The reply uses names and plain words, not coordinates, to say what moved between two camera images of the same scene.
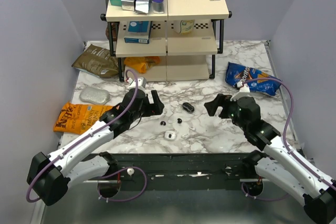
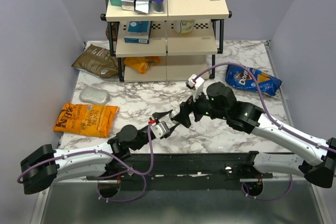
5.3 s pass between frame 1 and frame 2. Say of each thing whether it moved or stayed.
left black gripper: moved
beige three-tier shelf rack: stayed
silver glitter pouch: stayed
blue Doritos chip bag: stayed
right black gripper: moved
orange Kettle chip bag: stayed
